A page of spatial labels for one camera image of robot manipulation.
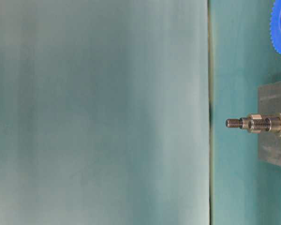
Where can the grey metal base plate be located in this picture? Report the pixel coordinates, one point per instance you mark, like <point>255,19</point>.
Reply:
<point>269,103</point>

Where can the large blue plastic gear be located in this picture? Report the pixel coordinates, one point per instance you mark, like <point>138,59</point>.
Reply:
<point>275,26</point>

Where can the threaded steel shaft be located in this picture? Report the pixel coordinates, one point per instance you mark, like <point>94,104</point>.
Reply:
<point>257,123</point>

